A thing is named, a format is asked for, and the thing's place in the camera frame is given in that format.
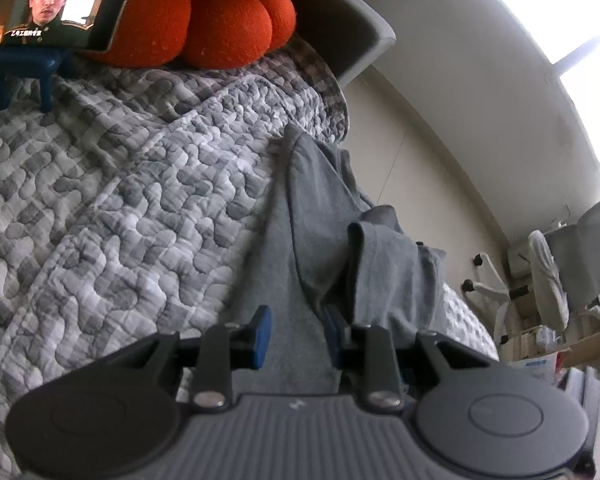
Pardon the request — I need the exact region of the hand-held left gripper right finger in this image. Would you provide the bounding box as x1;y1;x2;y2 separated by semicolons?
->
322;305;496;408

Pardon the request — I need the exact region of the white grey office chair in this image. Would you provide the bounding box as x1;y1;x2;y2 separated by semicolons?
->
460;200;600;346

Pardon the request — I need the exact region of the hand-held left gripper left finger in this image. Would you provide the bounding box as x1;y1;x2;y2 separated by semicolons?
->
100;305;273;408

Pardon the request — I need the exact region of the cardboard box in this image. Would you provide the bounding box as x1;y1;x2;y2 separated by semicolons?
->
500;320;600;391

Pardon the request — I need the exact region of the smartphone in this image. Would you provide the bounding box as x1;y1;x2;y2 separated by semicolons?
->
0;0;141;53

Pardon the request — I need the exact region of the grey shirt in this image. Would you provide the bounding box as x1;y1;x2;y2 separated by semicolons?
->
225;124;448;396

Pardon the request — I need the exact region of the blue phone stand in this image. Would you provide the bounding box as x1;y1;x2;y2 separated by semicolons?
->
0;47;73;113

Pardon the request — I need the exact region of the grey sofa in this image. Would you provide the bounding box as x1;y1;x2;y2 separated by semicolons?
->
285;0;397;81

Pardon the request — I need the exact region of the orange knot cushion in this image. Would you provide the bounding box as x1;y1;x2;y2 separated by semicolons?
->
77;0;353;70

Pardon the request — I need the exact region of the window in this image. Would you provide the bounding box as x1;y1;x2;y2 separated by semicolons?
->
460;0;600;201

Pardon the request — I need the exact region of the grey checked quilt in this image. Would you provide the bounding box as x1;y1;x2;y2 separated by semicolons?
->
0;35;501;480

